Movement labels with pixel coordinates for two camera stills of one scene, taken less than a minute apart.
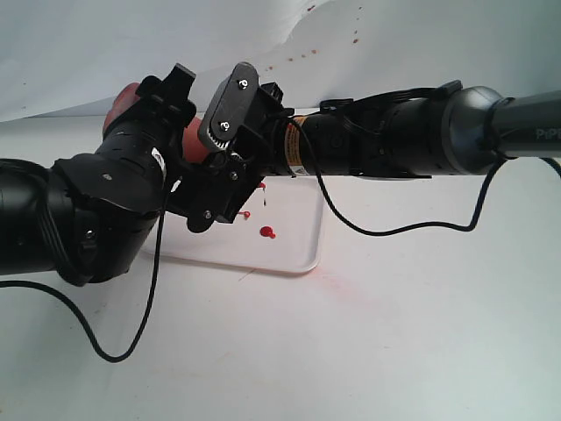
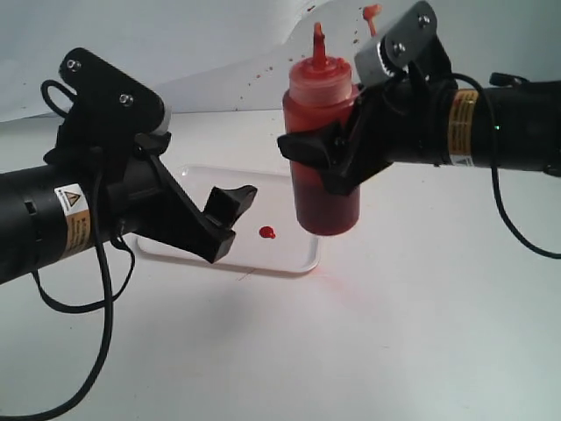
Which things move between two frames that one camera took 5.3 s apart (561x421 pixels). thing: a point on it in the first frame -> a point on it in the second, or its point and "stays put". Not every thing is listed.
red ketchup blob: (267, 231) stays put
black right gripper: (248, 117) -> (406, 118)
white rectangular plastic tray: (278, 227) stays put
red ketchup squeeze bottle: (193, 148) -> (320, 93)
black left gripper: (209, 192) -> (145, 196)
